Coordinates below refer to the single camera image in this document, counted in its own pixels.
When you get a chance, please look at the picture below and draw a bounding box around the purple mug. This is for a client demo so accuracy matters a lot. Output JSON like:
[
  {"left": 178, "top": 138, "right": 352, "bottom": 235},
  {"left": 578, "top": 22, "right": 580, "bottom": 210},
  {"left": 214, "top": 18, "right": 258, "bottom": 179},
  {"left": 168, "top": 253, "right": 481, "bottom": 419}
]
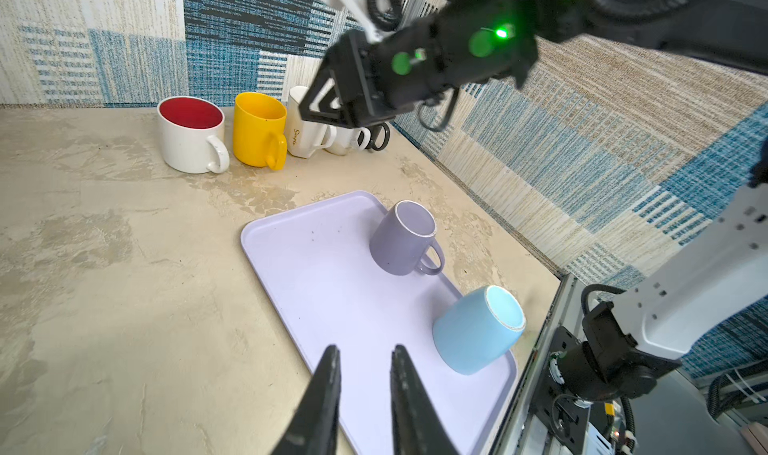
[{"left": 369, "top": 200, "right": 445, "bottom": 276}]

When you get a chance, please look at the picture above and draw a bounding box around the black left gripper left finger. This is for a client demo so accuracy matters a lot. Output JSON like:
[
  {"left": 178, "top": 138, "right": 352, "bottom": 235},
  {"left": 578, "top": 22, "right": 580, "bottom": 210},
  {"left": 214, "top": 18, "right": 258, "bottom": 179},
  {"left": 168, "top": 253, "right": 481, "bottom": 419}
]
[{"left": 271, "top": 345, "right": 341, "bottom": 455}]

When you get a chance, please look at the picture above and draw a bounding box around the white speckled mug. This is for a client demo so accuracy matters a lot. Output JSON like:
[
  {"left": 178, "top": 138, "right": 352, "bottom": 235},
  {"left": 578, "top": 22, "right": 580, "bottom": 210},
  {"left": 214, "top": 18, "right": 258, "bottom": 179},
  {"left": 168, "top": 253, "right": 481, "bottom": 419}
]
[{"left": 326, "top": 127, "right": 371, "bottom": 156}]

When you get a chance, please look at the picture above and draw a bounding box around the white mug dark rim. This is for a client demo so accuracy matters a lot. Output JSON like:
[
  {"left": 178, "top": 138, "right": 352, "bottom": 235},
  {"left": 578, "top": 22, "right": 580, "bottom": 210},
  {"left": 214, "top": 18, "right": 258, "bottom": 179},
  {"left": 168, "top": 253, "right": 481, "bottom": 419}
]
[{"left": 157, "top": 96, "right": 230, "bottom": 174}]

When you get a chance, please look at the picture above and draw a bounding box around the yellow mug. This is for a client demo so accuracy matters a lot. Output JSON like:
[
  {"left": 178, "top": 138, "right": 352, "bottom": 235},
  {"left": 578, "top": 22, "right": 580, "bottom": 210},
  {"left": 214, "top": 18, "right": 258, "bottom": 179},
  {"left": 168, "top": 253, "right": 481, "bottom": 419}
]
[{"left": 233, "top": 92, "right": 288, "bottom": 171}]

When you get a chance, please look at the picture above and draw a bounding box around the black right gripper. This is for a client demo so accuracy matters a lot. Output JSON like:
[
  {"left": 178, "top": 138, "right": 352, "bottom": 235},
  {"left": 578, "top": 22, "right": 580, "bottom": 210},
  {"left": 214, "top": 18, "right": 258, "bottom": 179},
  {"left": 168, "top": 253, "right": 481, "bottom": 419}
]
[{"left": 299, "top": 16, "right": 444, "bottom": 128}]

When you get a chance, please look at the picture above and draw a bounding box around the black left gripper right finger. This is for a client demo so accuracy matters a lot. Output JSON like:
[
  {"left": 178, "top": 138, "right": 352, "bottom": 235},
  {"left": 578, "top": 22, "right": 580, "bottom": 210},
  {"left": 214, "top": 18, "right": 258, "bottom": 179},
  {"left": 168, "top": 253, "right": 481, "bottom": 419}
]
[{"left": 390, "top": 345, "right": 458, "bottom": 455}]

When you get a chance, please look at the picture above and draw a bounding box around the light blue mug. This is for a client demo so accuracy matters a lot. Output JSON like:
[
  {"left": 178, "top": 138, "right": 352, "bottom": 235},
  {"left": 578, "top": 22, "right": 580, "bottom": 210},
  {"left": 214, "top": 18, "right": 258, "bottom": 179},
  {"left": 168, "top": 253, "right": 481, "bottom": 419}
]
[{"left": 432, "top": 285, "right": 527, "bottom": 375}]

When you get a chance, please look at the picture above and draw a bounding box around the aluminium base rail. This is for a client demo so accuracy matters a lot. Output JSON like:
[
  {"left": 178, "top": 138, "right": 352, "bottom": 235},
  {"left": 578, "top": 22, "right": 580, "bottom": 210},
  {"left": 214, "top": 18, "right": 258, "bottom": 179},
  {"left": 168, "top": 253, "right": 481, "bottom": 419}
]
[{"left": 488, "top": 271, "right": 637, "bottom": 455}]

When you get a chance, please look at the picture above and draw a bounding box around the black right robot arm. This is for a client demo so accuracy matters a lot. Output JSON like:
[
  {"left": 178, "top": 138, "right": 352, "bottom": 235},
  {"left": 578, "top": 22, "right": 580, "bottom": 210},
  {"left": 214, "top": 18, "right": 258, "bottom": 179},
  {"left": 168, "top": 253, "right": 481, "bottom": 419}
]
[{"left": 300, "top": 0, "right": 767, "bottom": 401}]

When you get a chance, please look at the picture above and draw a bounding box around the lavender plastic tray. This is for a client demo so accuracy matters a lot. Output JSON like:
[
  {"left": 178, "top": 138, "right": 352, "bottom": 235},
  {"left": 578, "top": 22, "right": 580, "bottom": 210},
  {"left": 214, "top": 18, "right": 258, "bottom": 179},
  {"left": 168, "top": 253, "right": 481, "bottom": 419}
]
[{"left": 241, "top": 191, "right": 517, "bottom": 454}]

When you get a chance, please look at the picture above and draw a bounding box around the white tall mug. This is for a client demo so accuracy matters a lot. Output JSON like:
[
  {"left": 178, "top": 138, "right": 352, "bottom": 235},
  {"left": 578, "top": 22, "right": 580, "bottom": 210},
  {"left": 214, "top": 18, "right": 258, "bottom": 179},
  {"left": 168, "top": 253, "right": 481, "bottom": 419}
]
[{"left": 284, "top": 85, "right": 337, "bottom": 159}]

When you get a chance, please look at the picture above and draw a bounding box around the black mug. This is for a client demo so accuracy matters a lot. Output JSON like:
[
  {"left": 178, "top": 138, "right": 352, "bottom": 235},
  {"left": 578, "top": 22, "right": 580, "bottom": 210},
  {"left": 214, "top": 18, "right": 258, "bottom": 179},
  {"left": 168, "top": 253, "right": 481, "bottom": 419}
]
[{"left": 366, "top": 122, "right": 391, "bottom": 152}]

